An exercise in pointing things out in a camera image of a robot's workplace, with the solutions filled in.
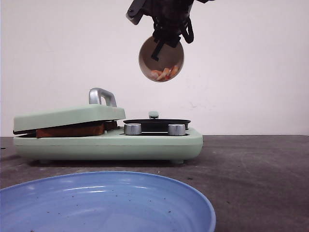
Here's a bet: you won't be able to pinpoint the left silver control knob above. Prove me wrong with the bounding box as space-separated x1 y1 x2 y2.
124 123 142 135

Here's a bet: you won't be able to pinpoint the silver control knob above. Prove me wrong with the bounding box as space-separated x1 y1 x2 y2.
124 123 142 135
168 124 186 136

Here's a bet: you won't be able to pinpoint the mint green breakfast maker base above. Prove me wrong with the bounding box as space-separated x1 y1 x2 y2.
13 127 203 163

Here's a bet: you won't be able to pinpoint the breakfast maker hinged lid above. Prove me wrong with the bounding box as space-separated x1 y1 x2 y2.
13 87 126 135

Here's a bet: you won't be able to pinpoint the orange shrimp pieces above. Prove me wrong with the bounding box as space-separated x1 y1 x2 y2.
150 65 180 82

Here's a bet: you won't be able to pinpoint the blue ceramic plate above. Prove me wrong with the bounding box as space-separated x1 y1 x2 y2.
0 172 216 232

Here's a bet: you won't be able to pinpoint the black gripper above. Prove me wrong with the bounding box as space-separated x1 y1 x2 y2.
125 0 218 62

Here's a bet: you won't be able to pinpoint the right silver control knob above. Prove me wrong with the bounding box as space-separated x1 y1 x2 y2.
168 124 186 136

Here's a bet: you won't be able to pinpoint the black round frying pan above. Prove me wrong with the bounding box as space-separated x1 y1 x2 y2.
124 111 191 132

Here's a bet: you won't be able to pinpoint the beige ribbed ceramic bowl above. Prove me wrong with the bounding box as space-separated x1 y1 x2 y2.
139 36 184 83

